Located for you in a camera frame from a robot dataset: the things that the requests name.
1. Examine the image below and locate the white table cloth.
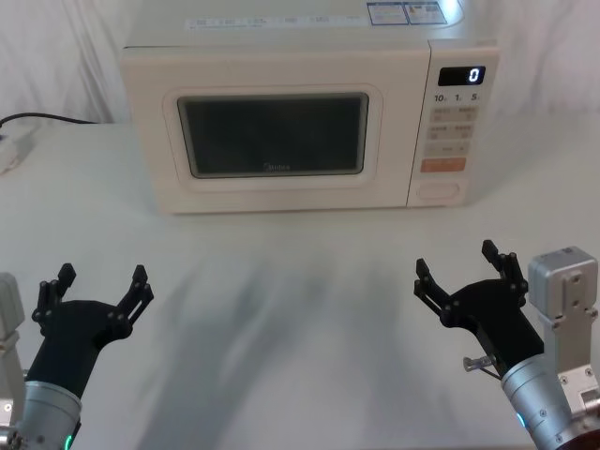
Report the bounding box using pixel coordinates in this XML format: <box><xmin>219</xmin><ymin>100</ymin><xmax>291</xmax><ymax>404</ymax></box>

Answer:
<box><xmin>0</xmin><ymin>120</ymin><xmax>600</xmax><ymax>450</ymax></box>

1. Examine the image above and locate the cream microwave oven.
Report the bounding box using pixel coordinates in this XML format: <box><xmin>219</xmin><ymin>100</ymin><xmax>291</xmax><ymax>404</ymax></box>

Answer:
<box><xmin>116</xmin><ymin>0</ymin><xmax>501</xmax><ymax>217</ymax></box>

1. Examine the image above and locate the thin cable with silver plug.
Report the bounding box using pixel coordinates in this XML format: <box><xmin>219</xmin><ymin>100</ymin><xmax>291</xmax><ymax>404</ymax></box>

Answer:
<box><xmin>462</xmin><ymin>354</ymin><xmax>506</xmax><ymax>382</ymax></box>

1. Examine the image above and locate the white curtain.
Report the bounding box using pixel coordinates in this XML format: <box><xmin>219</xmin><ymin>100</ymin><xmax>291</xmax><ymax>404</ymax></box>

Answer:
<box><xmin>0</xmin><ymin>0</ymin><xmax>600</xmax><ymax>127</ymax></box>

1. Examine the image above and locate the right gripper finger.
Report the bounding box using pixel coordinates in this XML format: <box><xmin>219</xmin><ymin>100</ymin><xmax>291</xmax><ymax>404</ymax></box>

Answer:
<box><xmin>481</xmin><ymin>239</ymin><xmax>531</xmax><ymax>308</ymax></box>
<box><xmin>412</xmin><ymin>257</ymin><xmax>458</xmax><ymax>327</ymax></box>

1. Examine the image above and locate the white power strip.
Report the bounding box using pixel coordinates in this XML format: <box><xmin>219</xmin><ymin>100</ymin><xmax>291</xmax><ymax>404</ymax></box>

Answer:
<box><xmin>0</xmin><ymin>122</ymin><xmax>42</xmax><ymax>176</ymax></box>

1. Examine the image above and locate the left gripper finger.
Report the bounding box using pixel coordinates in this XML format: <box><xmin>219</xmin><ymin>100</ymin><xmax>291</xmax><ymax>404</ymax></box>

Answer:
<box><xmin>31</xmin><ymin>262</ymin><xmax>78</xmax><ymax>337</ymax></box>
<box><xmin>107</xmin><ymin>263</ymin><xmax>156</xmax><ymax>337</ymax></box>

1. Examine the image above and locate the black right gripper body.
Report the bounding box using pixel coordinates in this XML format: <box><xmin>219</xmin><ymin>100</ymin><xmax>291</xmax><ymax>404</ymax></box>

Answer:
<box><xmin>442</xmin><ymin>277</ymin><xmax>546</xmax><ymax>377</ymax></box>

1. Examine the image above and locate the black power cable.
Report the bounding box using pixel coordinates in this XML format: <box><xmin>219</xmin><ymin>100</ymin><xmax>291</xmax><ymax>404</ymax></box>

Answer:
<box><xmin>0</xmin><ymin>112</ymin><xmax>98</xmax><ymax>131</ymax></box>

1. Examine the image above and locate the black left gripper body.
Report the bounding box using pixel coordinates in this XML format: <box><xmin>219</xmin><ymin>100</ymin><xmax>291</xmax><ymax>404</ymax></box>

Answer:
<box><xmin>24</xmin><ymin>298</ymin><xmax>133</xmax><ymax>400</ymax></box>

